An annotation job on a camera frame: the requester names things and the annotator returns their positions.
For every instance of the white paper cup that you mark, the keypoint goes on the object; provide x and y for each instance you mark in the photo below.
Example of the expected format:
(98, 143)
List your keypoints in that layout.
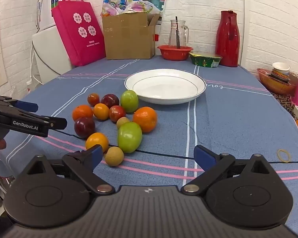
(280, 68)

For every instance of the colourful printed cloth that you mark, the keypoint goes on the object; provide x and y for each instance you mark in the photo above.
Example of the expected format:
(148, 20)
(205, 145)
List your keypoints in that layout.
(134, 6)

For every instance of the red plum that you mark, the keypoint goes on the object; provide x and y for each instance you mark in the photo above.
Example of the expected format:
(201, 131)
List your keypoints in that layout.
(117, 113)

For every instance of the dark red apple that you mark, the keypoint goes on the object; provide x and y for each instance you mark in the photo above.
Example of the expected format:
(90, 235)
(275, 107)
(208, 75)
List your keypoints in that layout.
(84, 127)

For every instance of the orange mandarin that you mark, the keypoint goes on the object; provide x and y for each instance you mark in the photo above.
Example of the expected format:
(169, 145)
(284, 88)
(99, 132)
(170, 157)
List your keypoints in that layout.
(82, 112)

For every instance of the brown patterned cloth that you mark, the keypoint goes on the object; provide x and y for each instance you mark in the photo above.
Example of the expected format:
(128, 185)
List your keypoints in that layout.
(283, 101)

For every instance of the round green apple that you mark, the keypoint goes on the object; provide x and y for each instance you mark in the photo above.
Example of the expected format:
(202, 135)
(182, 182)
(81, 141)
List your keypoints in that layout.
(129, 101)

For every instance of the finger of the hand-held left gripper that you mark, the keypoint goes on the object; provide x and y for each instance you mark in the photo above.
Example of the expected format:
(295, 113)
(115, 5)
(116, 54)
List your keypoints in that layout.
(57, 123)
(27, 106)

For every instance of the brown kiwi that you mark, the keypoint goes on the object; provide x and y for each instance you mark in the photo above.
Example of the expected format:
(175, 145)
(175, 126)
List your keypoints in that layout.
(114, 156)

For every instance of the pink tote bag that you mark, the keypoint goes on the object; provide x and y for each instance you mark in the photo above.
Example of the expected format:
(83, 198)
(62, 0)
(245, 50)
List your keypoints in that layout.
(77, 42)

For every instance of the small brown longan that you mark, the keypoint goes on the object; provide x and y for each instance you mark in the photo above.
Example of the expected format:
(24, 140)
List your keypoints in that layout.
(123, 122)

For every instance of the red thermos jug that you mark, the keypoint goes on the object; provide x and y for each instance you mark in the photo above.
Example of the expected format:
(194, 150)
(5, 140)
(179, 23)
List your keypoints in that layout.
(227, 42)

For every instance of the orange plastic tray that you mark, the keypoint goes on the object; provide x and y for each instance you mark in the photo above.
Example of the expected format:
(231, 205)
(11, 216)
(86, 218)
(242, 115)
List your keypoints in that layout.
(268, 83)

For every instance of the cardboard box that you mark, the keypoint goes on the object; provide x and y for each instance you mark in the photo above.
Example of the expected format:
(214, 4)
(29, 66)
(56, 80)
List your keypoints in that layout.
(126, 39)

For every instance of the white wall conduit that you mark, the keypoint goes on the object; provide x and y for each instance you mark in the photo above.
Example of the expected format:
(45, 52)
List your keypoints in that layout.
(243, 17)

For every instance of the white plate with thin rim line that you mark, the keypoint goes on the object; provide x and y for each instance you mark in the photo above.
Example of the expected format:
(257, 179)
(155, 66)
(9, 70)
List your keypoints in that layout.
(164, 85)

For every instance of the large oval green fruit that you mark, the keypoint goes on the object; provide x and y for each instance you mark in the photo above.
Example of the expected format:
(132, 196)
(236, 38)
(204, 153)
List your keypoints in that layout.
(129, 137)

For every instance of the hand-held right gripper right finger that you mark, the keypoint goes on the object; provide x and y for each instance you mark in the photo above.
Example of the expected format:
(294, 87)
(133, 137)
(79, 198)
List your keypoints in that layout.
(201, 155)

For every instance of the white cabinet appliance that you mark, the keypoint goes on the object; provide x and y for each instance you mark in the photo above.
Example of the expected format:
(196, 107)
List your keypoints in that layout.
(47, 54)

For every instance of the large orange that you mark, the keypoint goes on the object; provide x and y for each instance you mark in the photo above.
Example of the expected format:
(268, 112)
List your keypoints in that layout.
(144, 119)

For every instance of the green foil bowl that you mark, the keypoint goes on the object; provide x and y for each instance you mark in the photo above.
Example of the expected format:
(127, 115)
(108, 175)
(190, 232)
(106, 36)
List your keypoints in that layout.
(203, 62)

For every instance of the yellow rubber band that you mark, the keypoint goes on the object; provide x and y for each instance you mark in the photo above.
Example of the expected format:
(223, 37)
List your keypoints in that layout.
(278, 155)

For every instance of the red plastic basket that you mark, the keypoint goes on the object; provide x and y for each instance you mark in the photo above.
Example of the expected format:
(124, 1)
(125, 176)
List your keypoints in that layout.
(173, 54)

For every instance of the small yellow-orange citrus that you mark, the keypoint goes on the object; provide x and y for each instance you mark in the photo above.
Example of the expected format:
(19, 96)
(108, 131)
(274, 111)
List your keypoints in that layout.
(101, 111)

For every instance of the glass pitcher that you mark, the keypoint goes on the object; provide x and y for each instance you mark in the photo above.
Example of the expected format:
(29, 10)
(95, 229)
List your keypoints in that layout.
(173, 33)

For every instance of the blue striped tablecloth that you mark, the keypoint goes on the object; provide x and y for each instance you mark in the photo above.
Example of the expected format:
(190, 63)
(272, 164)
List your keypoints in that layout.
(238, 119)

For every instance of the red-yellow tomato fruit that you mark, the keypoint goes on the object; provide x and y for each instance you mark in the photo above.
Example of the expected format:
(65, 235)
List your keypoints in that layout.
(93, 99)

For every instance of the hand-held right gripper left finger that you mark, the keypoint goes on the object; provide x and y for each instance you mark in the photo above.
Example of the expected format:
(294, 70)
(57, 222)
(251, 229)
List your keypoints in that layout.
(96, 152)

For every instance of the dark purple plum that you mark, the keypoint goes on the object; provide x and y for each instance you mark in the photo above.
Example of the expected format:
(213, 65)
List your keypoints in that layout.
(110, 100)

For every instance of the black stick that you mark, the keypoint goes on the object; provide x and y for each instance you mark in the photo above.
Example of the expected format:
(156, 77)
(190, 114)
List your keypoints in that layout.
(178, 37)

